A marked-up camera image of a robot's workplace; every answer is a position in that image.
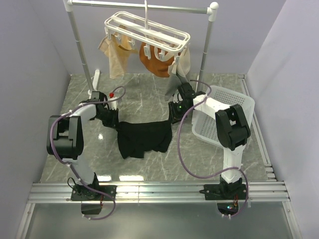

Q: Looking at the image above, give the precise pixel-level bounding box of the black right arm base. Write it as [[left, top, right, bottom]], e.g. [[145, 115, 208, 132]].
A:
[[199, 179, 249, 218]]

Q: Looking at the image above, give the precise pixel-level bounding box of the black underwear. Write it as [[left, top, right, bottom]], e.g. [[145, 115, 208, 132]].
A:
[[116, 120, 172, 159]]

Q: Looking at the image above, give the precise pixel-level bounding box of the white plastic clip hanger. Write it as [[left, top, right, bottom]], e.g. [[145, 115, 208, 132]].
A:
[[104, 1, 190, 65]]

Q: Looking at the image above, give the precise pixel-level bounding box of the aluminium rail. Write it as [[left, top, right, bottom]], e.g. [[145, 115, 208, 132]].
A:
[[238, 74, 278, 182], [27, 181, 290, 204]]

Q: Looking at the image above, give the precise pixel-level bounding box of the white plastic laundry basket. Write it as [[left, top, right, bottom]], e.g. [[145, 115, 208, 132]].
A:
[[192, 86, 255, 151]]

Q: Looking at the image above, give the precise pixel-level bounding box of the beige hanging underwear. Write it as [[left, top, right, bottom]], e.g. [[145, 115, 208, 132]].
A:
[[98, 32, 137, 79]]

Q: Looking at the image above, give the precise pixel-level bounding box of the cream grey hanging underwear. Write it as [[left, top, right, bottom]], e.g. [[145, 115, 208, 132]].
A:
[[164, 48, 190, 101]]

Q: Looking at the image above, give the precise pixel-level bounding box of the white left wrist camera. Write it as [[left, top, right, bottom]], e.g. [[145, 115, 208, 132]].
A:
[[107, 92, 119, 110]]

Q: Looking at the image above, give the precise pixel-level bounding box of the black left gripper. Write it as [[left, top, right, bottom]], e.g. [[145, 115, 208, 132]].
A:
[[96, 107, 121, 130]]

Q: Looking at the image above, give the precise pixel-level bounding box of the aluminium front rail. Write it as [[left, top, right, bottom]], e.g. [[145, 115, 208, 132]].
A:
[[27, 181, 290, 204]]

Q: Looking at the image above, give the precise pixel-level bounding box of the aluminium right side rail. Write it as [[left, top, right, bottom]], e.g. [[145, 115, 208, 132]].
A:
[[238, 74, 278, 182]]

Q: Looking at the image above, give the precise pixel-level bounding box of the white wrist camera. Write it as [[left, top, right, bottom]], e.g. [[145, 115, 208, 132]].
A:
[[107, 92, 119, 110], [173, 93, 182, 103]]

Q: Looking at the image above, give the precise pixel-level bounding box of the orange hanging underwear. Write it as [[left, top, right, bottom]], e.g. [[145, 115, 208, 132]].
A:
[[139, 42, 174, 78]]

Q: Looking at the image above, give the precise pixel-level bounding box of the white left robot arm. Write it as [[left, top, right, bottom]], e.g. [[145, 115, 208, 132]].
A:
[[46, 91, 123, 200]]

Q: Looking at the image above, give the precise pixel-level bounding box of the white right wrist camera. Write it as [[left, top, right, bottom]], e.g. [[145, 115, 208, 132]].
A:
[[173, 93, 182, 103]]

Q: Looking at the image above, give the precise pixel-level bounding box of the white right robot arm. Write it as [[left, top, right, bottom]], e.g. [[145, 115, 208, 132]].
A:
[[169, 83, 251, 199]]

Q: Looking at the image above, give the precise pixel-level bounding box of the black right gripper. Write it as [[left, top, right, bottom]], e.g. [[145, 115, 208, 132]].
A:
[[167, 101, 192, 125]]

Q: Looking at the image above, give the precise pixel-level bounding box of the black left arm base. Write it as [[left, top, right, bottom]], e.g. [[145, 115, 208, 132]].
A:
[[67, 175, 117, 216]]

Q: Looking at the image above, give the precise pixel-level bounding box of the white metal clothes rack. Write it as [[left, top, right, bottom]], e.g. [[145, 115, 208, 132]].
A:
[[63, 0, 219, 92]]

